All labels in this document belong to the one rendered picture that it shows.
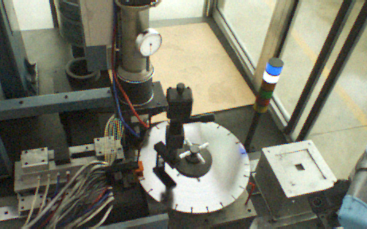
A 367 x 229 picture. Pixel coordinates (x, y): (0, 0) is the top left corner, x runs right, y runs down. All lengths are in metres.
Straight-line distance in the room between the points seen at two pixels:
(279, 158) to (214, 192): 0.28
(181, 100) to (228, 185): 0.34
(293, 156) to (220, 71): 0.60
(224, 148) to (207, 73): 0.60
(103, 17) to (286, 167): 0.73
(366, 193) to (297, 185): 0.44
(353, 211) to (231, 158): 0.45
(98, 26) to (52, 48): 1.05
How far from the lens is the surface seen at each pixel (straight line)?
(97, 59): 0.88
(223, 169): 1.06
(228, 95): 1.56
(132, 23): 0.67
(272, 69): 1.10
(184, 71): 1.64
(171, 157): 0.96
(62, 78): 1.33
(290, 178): 1.17
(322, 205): 0.93
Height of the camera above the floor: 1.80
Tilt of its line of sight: 47 degrees down
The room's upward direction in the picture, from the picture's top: 8 degrees clockwise
